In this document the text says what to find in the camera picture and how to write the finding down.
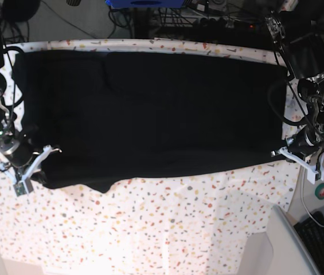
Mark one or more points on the left gripper silver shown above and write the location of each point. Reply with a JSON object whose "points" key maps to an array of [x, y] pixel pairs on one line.
{"points": [[310, 98]]}

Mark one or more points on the right gripper silver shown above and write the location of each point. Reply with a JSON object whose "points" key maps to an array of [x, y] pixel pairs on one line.
{"points": [[14, 145]]}

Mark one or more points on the black t-shirt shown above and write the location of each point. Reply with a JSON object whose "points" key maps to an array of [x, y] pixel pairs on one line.
{"points": [[122, 115]]}

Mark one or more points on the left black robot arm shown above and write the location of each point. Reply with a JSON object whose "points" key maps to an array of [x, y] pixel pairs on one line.
{"points": [[297, 42]]}

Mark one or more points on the green tape roll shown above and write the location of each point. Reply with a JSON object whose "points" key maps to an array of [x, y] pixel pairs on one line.
{"points": [[319, 191]]}

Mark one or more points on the black keyboard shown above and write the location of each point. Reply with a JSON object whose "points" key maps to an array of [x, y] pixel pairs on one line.
{"points": [[312, 236]]}

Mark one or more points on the grey laptop lid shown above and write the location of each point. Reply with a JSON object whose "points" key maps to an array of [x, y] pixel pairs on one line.
{"points": [[290, 255]]}

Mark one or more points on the terrazzo patterned tablecloth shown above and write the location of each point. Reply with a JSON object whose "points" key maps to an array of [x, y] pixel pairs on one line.
{"points": [[192, 225]]}

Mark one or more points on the black wire rack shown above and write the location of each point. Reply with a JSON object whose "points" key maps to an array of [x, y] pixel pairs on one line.
{"points": [[191, 13]]}

